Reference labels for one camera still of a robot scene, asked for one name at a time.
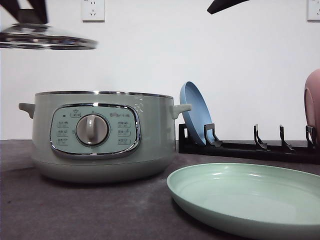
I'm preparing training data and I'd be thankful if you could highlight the pink plate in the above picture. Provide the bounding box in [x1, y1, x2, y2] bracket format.
[304, 68, 320, 147]

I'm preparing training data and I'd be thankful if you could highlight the glass steamer lid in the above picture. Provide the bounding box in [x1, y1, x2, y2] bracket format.
[0, 23, 98, 50]

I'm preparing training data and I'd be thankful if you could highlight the white wall socket left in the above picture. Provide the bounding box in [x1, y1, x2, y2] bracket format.
[81, 0, 105, 23]

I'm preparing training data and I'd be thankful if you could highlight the white wall socket right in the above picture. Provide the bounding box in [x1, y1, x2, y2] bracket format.
[306, 0, 320, 23]

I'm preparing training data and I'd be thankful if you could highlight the black dish rack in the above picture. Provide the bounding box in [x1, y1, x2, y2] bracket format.
[178, 123, 320, 165]

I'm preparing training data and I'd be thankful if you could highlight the green electric steamer pot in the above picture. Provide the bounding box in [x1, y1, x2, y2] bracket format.
[18, 90, 192, 184]

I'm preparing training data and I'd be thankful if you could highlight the white wall socket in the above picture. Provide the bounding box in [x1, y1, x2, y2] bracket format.
[306, 0, 320, 23]
[81, 0, 105, 23]

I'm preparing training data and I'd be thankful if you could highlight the blue plate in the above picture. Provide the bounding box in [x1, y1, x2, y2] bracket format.
[179, 81, 215, 144]

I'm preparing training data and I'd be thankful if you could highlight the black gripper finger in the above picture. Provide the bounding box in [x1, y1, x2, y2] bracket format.
[0, 0, 20, 24]
[207, 0, 250, 15]
[29, 0, 48, 25]

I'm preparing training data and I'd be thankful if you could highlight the grey table mat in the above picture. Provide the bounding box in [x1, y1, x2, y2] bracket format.
[0, 139, 320, 240]

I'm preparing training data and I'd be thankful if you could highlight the green plate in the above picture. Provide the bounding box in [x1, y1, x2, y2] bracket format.
[166, 163, 320, 240]

